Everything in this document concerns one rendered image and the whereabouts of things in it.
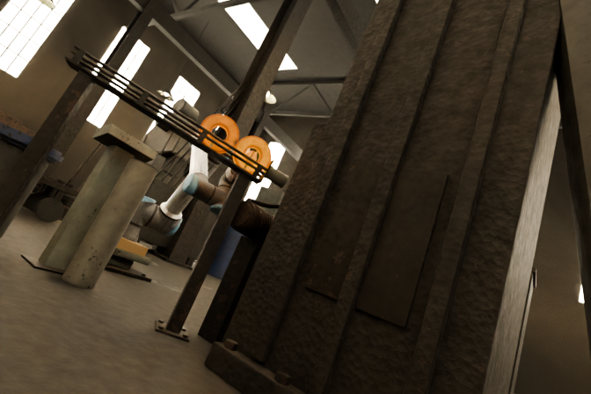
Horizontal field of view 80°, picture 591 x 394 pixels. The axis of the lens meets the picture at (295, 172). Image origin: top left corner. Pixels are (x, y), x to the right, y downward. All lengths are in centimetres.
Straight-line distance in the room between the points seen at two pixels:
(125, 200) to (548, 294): 1097
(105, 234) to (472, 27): 151
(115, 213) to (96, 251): 15
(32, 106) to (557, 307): 1546
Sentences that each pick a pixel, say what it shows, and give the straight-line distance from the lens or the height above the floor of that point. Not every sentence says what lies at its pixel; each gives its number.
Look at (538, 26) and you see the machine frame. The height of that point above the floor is 124.
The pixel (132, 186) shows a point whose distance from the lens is 156.
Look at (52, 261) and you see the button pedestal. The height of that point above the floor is 3.
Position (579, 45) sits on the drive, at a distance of 125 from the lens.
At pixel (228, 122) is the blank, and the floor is 77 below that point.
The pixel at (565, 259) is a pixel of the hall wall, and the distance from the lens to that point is 1187.
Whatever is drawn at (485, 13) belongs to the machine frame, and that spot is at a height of 132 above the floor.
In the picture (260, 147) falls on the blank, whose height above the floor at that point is 75.
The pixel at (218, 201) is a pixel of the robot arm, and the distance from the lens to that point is 164.
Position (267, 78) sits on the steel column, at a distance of 524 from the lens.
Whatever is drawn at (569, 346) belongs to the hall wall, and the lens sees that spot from 1148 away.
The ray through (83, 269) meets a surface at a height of 6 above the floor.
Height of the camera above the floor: 30
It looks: 17 degrees up
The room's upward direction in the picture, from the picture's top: 23 degrees clockwise
